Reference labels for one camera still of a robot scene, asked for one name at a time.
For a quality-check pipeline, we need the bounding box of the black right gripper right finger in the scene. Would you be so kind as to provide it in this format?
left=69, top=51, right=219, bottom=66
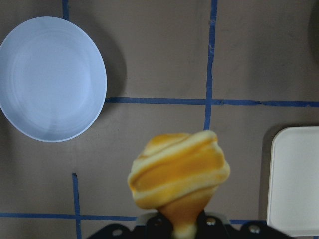
left=195, top=211, right=293, bottom=239

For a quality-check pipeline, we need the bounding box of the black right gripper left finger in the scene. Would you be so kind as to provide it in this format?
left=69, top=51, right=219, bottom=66
left=88, top=212, right=173, bottom=239

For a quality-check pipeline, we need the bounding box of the orange striped bread roll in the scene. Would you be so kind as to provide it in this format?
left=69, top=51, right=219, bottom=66
left=128, top=130, right=230, bottom=239

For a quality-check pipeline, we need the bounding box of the blue plate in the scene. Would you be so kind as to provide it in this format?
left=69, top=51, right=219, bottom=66
left=0, top=16, right=107, bottom=142

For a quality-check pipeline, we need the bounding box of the white rectangular tray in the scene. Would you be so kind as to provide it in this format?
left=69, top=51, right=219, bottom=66
left=267, top=126, right=319, bottom=237

